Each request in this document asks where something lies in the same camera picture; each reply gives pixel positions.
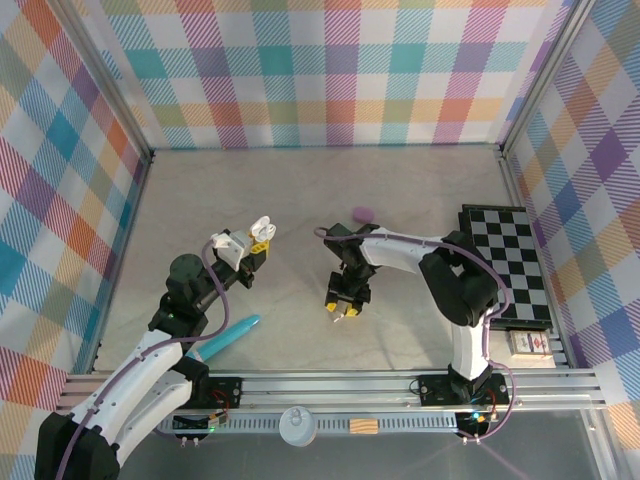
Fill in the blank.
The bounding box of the white earbud charging case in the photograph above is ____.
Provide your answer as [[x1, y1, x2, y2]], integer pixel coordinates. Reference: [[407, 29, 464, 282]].
[[248, 214, 278, 242]]

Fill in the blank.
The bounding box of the teal cylindrical tube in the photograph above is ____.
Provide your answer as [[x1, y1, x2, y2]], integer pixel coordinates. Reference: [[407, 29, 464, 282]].
[[194, 313, 263, 362]]

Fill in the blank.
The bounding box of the white round plastic lid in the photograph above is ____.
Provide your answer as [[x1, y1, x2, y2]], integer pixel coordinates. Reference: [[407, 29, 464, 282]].
[[278, 405, 318, 447]]

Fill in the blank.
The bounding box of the small electronics board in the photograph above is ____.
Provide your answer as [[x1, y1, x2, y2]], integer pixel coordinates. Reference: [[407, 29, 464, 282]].
[[455, 409, 501, 435], [172, 410, 231, 434]]

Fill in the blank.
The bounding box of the black silver chessboard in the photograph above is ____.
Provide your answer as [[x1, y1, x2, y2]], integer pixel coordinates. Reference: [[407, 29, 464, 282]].
[[457, 203, 556, 334]]

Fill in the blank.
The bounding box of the playing card box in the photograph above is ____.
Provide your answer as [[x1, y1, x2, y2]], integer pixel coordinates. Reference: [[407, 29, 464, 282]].
[[507, 329, 554, 359]]

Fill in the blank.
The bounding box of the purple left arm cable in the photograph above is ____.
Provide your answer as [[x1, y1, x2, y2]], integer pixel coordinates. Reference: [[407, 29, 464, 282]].
[[54, 239, 232, 480]]

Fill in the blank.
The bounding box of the aluminium mounting rail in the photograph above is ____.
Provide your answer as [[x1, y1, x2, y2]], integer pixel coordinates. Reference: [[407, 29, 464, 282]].
[[64, 370, 609, 414]]

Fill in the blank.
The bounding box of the aluminium side rail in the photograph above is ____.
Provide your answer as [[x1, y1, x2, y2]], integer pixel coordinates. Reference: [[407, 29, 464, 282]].
[[497, 147, 574, 369], [89, 152, 154, 376]]

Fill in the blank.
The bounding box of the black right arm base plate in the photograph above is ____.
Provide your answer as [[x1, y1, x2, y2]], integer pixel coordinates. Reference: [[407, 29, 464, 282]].
[[416, 372, 511, 407]]

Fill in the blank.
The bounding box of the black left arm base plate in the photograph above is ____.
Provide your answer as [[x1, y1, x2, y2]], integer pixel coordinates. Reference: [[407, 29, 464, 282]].
[[189, 376, 245, 410]]

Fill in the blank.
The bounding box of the grey slotted cable duct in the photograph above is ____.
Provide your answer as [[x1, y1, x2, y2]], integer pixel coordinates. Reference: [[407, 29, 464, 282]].
[[154, 417, 461, 435]]

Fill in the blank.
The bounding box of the aluminium frame post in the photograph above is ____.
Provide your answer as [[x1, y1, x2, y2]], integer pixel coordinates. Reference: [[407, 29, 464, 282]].
[[58, 0, 154, 164], [497, 0, 601, 156]]

